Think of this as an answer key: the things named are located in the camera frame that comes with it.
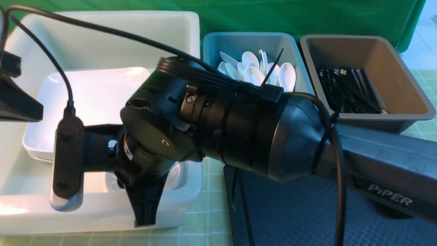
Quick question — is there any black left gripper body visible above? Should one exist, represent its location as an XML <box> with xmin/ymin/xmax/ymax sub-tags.
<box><xmin>0</xmin><ymin>51</ymin><xmax>22</xmax><ymax>79</ymax></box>

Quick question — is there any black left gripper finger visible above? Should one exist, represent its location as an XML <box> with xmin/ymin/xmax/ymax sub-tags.
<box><xmin>0</xmin><ymin>77</ymin><xmax>44</xmax><ymax>122</ymax></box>

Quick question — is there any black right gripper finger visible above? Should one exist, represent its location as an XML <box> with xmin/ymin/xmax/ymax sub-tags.
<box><xmin>124</xmin><ymin>173</ymin><xmax>169</xmax><ymax>228</ymax></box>

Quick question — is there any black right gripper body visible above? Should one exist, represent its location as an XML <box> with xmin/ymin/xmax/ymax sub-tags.
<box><xmin>83</xmin><ymin>124</ymin><xmax>176</xmax><ymax>187</ymax></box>

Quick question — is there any large white square rice plate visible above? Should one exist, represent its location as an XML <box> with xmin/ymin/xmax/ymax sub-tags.
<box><xmin>23</xmin><ymin>67</ymin><xmax>150</xmax><ymax>162</ymax></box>

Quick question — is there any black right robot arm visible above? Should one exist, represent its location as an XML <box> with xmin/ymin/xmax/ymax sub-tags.
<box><xmin>83</xmin><ymin>57</ymin><xmax>436</xmax><ymax>227</ymax></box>

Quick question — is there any stack of white small bowls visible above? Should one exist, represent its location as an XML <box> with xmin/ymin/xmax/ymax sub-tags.
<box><xmin>103</xmin><ymin>162</ymin><xmax>187</xmax><ymax>192</ymax></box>

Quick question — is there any green checkered table mat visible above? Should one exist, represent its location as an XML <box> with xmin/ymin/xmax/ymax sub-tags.
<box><xmin>0</xmin><ymin>67</ymin><xmax>437</xmax><ymax>246</ymax></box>

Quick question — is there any black serving tray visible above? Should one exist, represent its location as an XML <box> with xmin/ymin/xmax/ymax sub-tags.
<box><xmin>223</xmin><ymin>166</ymin><xmax>437</xmax><ymax>246</ymax></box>

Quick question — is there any teal plastic spoon bin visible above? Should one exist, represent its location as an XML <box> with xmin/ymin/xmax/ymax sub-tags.
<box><xmin>203</xmin><ymin>32</ymin><xmax>315</xmax><ymax>95</ymax></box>

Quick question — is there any pile of white spoons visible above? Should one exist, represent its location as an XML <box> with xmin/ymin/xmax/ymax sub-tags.
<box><xmin>217</xmin><ymin>50</ymin><xmax>297</xmax><ymax>92</ymax></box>

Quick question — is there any pile of black chopsticks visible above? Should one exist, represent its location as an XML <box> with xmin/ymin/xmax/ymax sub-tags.
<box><xmin>316</xmin><ymin>65</ymin><xmax>388</xmax><ymax>114</ymax></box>

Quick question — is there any brown plastic chopstick bin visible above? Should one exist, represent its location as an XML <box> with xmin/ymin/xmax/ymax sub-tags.
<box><xmin>300</xmin><ymin>35</ymin><xmax>436</xmax><ymax>134</ymax></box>

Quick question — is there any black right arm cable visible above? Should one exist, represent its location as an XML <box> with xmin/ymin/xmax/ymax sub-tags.
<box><xmin>0</xmin><ymin>4</ymin><xmax>347</xmax><ymax>246</ymax></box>

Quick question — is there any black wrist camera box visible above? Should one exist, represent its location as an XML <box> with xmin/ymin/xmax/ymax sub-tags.
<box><xmin>50</xmin><ymin>115</ymin><xmax>84</xmax><ymax>212</ymax></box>

